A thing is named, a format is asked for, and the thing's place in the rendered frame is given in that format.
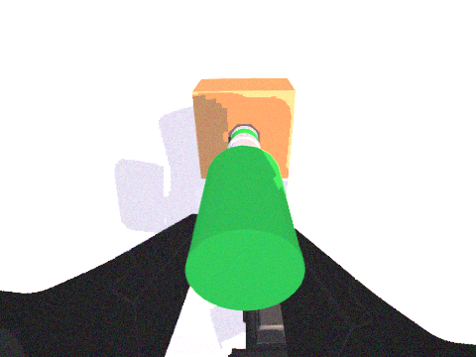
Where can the grey marker with green band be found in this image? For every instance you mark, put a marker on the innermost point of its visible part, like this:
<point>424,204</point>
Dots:
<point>244,136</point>

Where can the orange block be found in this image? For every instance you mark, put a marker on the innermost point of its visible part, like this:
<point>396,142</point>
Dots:
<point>265,104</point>

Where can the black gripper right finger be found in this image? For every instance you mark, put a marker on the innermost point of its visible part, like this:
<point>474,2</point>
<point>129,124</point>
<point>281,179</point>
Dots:
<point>334,315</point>

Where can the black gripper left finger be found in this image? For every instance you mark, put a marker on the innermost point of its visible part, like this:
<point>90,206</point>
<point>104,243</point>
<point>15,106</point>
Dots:
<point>127,307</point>

